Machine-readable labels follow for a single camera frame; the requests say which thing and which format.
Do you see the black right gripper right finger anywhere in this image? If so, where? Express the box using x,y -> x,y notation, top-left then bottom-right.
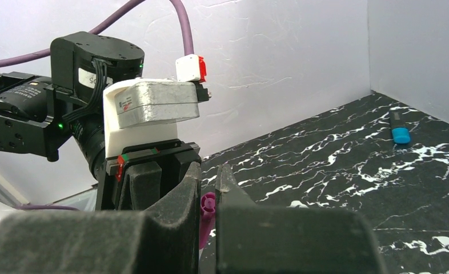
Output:
215,164 -> 258,274

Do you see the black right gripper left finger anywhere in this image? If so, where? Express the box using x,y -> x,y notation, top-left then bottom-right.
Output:
133,162 -> 201,273

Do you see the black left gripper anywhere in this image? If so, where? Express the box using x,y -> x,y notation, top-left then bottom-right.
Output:
95,139 -> 202,211

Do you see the magenta pen cap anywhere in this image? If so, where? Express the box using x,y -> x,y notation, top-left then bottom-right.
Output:
199,192 -> 216,251

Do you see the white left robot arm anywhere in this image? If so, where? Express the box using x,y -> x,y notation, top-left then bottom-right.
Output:
0,31 -> 210,210

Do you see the blue black marker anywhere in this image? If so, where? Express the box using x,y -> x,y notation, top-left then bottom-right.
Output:
389,109 -> 411,144

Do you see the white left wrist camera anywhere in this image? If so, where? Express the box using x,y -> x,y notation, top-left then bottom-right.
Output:
102,78 -> 199,158

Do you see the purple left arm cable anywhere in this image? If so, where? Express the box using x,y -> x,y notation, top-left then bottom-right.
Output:
0,0 -> 195,71

